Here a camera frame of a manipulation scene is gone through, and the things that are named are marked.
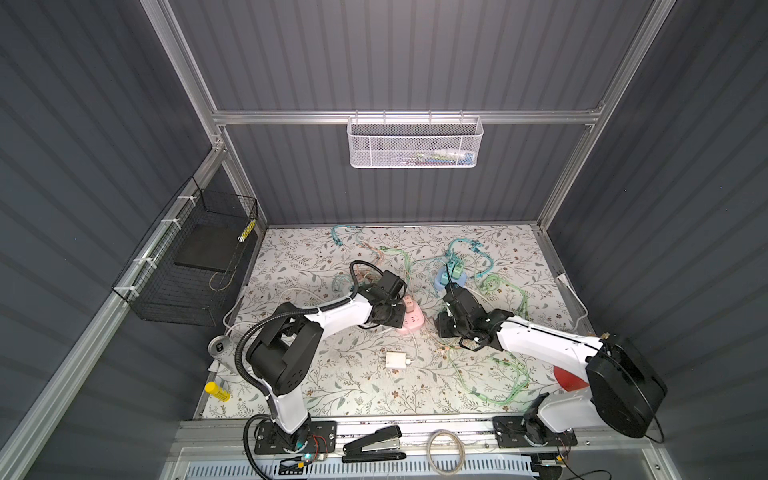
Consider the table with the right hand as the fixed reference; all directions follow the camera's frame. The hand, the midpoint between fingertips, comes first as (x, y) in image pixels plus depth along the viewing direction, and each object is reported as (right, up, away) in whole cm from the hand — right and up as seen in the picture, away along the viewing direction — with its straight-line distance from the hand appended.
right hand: (441, 324), depth 88 cm
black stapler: (-17, -26, -16) cm, 35 cm away
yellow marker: (-59, -14, -14) cm, 62 cm away
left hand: (-13, +1, +4) cm, 14 cm away
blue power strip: (+1, +12, +14) cm, 18 cm away
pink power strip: (-8, +1, +4) cm, 9 cm away
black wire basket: (-65, +17, -15) cm, 69 cm away
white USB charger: (-13, -10, -3) cm, 17 cm away
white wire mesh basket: (-5, +68, +36) cm, 77 cm away
